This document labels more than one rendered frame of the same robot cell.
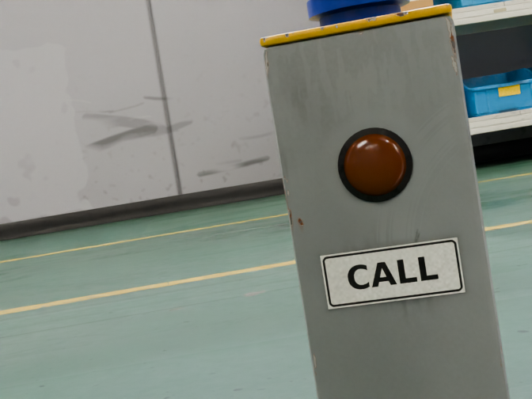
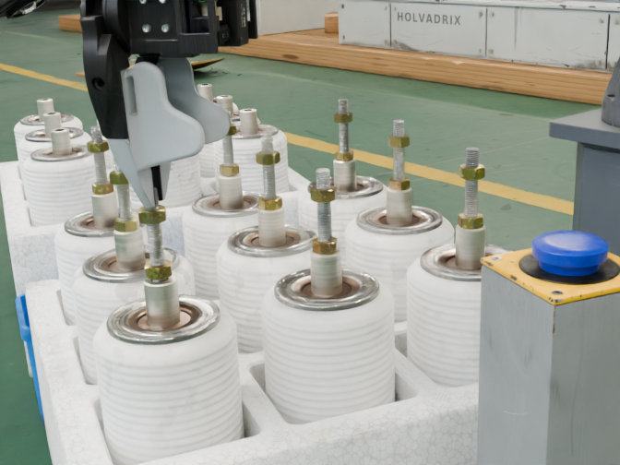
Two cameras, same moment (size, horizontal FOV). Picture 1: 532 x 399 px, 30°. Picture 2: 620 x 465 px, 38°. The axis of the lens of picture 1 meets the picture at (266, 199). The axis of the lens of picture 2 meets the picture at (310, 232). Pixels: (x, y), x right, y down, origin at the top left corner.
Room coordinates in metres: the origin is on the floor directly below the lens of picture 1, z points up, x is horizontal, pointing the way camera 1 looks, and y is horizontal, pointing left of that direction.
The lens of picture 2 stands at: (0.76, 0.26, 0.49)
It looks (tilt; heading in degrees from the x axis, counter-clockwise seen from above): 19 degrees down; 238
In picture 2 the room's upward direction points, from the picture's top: 2 degrees counter-clockwise
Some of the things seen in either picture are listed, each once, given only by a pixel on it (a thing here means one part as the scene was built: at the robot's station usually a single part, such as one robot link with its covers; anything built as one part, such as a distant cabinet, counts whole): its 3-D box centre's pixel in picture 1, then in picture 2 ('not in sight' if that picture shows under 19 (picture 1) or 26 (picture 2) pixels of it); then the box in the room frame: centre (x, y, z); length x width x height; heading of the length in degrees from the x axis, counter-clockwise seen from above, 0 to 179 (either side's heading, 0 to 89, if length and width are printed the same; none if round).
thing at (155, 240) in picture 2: not in sight; (155, 244); (0.55, -0.26, 0.31); 0.01 x 0.01 x 0.08
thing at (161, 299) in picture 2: not in sight; (161, 302); (0.55, -0.26, 0.26); 0.02 x 0.02 x 0.03
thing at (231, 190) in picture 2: not in sight; (231, 192); (0.39, -0.46, 0.26); 0.02 x 0.02 x 0.03
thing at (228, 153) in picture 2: not in sight; (228, 150); (0.39, -0.46, 0.30); 0.01 x 0.01 x 0.08
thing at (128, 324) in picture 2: not in sight; (163, 319); (0.55, -0.26, 0.25); 0.08 x 0.08 x 0.01
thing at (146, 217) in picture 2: not in sight; (152, 214); (0.55, -0.26, 0.33); 0.02 x 0.02 x 0.01; 33
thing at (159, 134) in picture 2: not in sight; (160, 138); (0.55, -0.23, 0.38); 0.06 x 0.03 x 0.09; 131
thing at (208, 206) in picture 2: not in sight; (232, 205); (0.39, -0.46, 0.25); 0.08 x 0.08 x 0.01
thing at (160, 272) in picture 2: not in sight; (158, 268); (0.55, -0.26, 0.29); 0.02 x 0.02 x 0.01; 33
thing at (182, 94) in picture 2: not in sight; (184, 125); (0.52, -0.25, 0.38); 0.06 x 0.03 x 0.09; 131
